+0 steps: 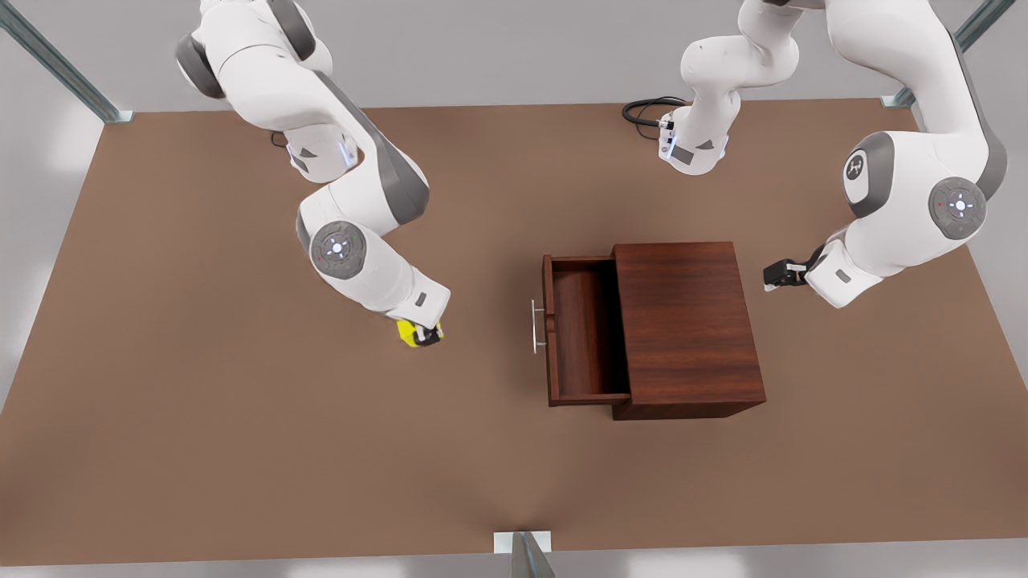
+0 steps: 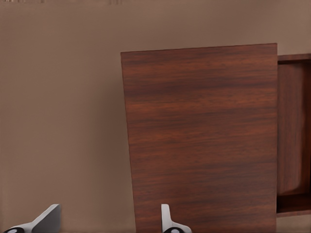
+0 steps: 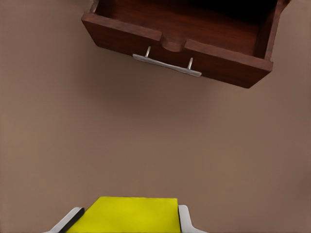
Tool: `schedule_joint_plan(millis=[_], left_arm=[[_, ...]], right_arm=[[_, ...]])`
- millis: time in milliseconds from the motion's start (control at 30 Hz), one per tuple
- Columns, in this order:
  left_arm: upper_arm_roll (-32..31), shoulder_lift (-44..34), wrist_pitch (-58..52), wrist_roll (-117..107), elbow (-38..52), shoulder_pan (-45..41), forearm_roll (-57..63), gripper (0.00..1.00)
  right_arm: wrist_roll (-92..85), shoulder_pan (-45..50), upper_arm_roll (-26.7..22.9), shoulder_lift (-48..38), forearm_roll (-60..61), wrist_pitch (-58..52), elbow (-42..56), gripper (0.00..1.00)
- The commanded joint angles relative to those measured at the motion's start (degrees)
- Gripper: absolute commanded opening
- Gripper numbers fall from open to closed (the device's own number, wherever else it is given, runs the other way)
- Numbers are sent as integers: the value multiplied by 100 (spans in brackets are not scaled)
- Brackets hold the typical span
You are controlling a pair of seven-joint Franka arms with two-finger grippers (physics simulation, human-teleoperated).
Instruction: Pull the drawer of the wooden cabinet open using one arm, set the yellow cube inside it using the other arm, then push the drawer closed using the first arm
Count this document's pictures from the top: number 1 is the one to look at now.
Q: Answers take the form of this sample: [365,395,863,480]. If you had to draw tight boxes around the silver frame post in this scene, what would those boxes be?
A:
[492,531,556,578]
[881,0,1018,109]
[0,0,134,124]

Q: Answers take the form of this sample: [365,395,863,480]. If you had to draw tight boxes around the dark wooden drawer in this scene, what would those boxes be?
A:
[542,254,632,408]

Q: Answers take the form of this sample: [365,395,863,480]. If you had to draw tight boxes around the dark wooden cabinet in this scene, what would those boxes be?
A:
[611,242,767,421]

